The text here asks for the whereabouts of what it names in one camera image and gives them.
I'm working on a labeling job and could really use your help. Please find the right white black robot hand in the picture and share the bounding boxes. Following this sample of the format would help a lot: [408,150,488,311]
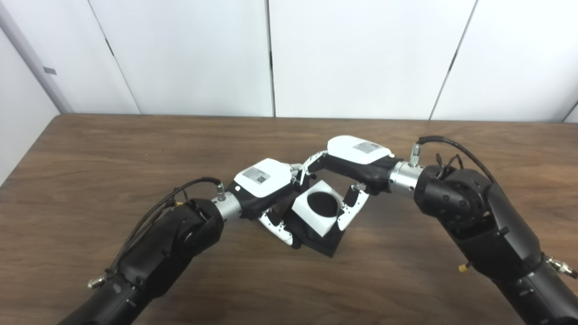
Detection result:
[298,135,405,232]

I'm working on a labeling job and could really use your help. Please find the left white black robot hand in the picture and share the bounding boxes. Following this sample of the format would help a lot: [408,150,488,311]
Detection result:
[226,158,317,250]

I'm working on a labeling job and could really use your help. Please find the white square piece with hole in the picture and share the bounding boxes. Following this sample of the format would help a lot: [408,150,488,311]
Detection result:
[292,180,346,237]

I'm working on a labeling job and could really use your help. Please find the black peg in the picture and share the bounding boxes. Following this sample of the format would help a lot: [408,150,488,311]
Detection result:
[270,191,347,259]

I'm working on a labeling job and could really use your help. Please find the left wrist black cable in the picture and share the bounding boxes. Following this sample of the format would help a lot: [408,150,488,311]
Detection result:
[106,177,226,276]

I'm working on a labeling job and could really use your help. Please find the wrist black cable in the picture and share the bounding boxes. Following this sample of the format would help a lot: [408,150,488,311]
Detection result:
[409,136,497,185]
[106,177,226,276]

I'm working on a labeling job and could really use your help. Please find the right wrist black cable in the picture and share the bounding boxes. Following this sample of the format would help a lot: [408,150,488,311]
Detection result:
[409,136,497,185]

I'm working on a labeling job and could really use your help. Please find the grey wall corner post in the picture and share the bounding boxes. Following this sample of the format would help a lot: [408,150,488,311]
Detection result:
[0,0,74,113]

